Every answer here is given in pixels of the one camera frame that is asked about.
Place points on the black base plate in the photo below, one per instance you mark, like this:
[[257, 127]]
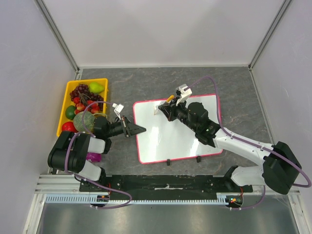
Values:
[[173, 186]]

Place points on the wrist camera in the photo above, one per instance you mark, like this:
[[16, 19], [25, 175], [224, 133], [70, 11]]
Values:
[[183, 92], [117, 109]]

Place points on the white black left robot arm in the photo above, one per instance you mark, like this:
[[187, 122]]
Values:
[[69, 153]]

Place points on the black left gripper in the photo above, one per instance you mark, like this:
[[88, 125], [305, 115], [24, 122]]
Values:
[[133, 129]]

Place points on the aluminium frame rail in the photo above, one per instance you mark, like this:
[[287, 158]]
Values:
[[57, 184]]

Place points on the green netted melon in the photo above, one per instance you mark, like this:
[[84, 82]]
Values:
[[83, 121]]

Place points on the red cherry cluster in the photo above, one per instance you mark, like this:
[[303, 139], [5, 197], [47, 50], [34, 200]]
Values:
[[82, 105]]

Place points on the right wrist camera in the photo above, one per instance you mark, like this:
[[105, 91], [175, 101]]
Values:
[[183, 92]]

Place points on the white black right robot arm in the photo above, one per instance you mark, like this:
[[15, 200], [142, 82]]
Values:
[[275, 165]]

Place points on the yellow plastic fruit basket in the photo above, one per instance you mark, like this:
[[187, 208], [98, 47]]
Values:
[[67, 102]]

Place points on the yellow capped marker pen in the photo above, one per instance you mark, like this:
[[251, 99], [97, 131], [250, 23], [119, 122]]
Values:
[[156, 108]]

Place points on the purple grape bunch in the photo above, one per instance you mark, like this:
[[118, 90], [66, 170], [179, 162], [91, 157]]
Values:
[[82, 91]]

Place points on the pink framed whiteboard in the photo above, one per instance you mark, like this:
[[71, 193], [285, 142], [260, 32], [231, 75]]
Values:
[[164, 140]]

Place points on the purple snack packet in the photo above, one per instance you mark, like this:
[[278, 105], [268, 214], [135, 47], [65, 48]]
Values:
[[93, 157]]

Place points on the green lime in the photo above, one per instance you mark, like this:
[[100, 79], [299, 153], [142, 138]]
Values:
[[70, 112]]

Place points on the red apple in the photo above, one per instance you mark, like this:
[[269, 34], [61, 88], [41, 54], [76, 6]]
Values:
[[69, 126]]

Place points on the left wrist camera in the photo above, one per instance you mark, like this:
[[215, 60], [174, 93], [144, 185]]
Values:
[[117, 109]]

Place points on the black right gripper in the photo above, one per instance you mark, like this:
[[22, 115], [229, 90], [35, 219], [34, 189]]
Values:
[[169, 112]]

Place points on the white slotted cable duct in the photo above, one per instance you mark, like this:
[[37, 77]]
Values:
[[95, 199]]

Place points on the green pear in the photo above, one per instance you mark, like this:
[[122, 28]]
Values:
[[96, 88]]

